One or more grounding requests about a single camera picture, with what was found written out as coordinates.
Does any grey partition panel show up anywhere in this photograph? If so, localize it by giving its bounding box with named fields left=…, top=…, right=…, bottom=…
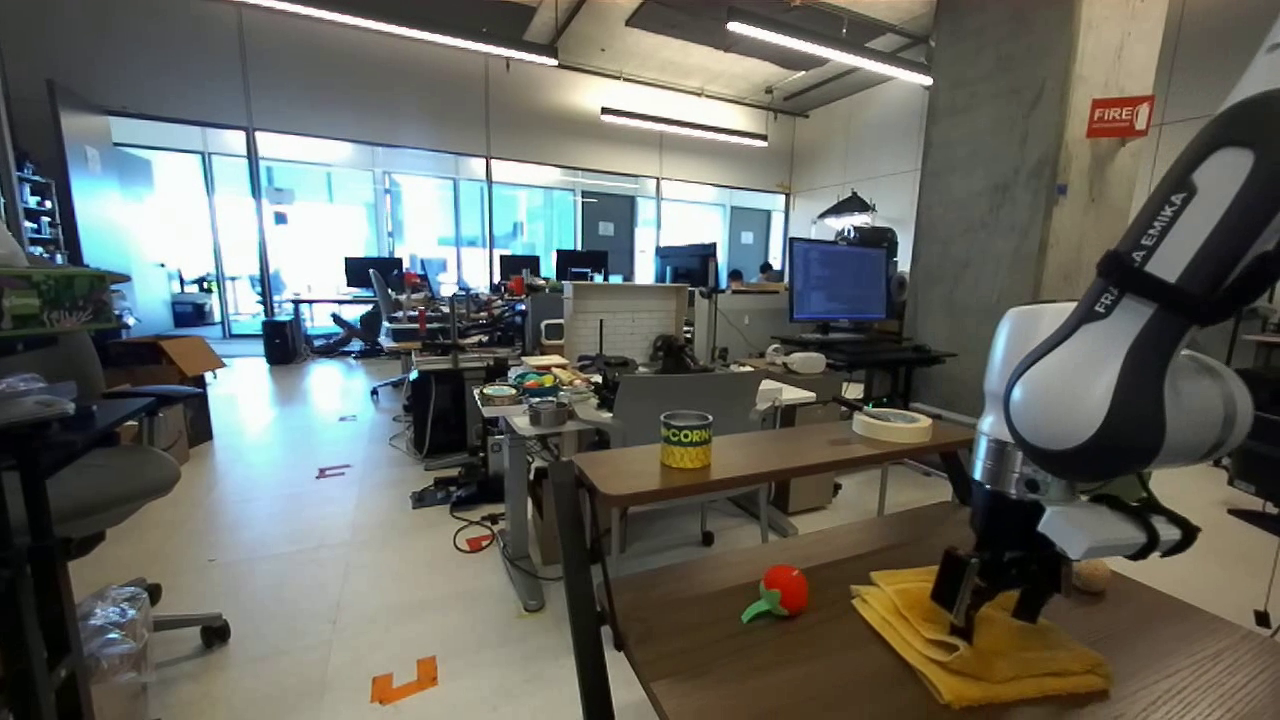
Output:
left=606, top=368, right=766, bottom=452

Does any red fire sign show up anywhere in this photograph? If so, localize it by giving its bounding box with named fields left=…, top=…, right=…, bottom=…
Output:
left=1084, top=90, right=1158, bottom=144

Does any black monitor desk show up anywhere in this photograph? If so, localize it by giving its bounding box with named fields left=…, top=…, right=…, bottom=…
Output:
left=771, top=332, right=957, bottom=413

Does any large computer monitor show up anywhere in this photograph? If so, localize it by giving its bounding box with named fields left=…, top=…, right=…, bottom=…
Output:
left=784, top=234, right=900, bottom=335

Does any white partition board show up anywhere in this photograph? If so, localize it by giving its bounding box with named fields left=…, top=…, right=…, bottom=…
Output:
left=559, top=281, right=701, bottom=372

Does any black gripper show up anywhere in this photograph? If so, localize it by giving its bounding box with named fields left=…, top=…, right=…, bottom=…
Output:
left=929, top=480, right=1080, bottom=646

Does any black slanted table leg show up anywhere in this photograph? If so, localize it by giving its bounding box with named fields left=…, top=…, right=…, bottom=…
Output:
left=936, top=445, right=982, bottom=512

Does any cardboard box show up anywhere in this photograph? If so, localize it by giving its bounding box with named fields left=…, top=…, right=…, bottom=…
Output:
left=112, top=332, right=233, bottom=452

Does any red toy pepper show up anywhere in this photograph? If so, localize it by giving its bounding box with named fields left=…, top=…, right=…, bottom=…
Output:
left=735, top=559, right=817, bottom=632

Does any long ceiling light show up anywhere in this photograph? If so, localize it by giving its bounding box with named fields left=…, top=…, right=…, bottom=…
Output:
left=596, top=108, right=777, bottom=150
left=234, top=0, right=563, bottom=71
left=723, top=16, right=936, bottom=90

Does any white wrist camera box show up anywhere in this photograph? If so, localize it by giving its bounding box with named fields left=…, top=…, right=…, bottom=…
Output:
left=1037, top=495, right=1203, bottom=565

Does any long wooden side table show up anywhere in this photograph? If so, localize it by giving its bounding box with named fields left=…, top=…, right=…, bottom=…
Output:
left=563, top=416, right=982, bottom=552

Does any cluttered grey desk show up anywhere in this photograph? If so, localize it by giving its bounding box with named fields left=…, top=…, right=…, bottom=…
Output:
left=472, top=352, right=620, bottom=617

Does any orange floor cable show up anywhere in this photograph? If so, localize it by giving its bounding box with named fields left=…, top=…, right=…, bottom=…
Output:
left=447, top=514, right=502, bottom=554

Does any yellow terry towel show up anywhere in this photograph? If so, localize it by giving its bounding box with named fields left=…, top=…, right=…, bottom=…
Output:
left=849, top=559, right=1112, bottom=711

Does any yellow green labelled tub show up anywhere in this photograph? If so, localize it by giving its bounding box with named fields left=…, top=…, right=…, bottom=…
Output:
left=655, top=407, right=718, bottom=471

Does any beige masking tape roll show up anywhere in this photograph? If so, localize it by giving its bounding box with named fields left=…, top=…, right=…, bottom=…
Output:
left=849, top=405, right=938, bottom=448

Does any grey office chair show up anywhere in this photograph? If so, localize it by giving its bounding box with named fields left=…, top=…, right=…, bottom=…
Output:
left=0, top=332, right=234, bottom=657

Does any clear plastic bottle pack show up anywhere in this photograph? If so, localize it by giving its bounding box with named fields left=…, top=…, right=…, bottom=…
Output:
left=77, top=578, right=155, bottom=720

